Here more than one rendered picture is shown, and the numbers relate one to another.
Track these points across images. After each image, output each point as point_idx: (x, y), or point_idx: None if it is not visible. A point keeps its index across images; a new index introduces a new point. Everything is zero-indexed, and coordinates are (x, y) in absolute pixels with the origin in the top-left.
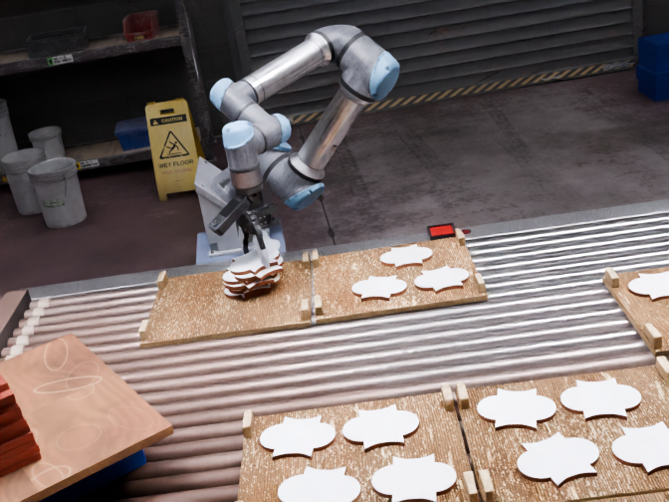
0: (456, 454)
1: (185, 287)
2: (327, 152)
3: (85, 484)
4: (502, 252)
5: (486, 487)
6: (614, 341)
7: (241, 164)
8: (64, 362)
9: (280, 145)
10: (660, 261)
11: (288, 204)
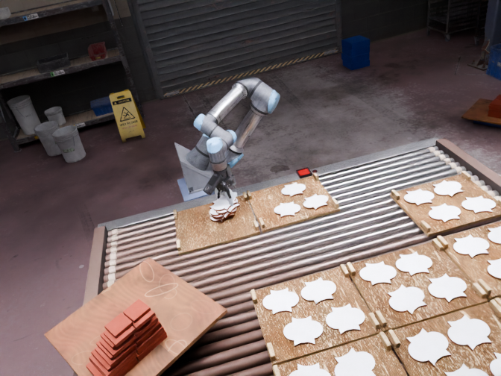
0: (358, 301)
1: (188, 216)
2: (245, 139)
3: None
4: (335, 181)
5: (382, 320)
6: (405, 228)
7: (218, 160)
8: (153, 275)
9: None
10: (411, 182)
11: None
